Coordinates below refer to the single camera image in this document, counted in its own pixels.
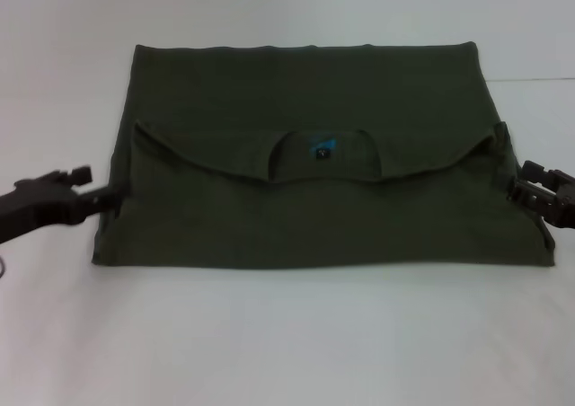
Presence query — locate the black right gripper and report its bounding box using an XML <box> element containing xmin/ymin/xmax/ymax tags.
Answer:
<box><xmin>506</xmin><ymin>159</ymin><xmax>575</xmax><ymax>231</ymax></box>

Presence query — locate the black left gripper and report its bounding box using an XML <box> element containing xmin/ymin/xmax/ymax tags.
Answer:
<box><xmin>0</xmin><ymin>164</ymin><xmax>123</xmax><ymax>245</ymax></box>

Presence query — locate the dark green FREE T-shirt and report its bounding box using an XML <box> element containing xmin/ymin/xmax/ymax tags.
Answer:
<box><xmin>90</xmin><ymin>40</ymin><xmax>558</xmax><ymax>273</ymax></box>

